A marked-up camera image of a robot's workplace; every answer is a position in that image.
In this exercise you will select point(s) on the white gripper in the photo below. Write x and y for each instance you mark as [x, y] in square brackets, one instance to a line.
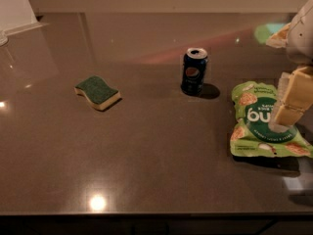
[301, 38]

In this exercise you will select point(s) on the dark blue pepsi can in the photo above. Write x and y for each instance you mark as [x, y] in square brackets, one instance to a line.
[194, 68]

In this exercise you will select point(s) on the green and yellow sponge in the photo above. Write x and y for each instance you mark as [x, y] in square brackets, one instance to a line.
[97, 93]

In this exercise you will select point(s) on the green dang chips bag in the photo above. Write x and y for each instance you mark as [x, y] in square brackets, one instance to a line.
[252, 137]

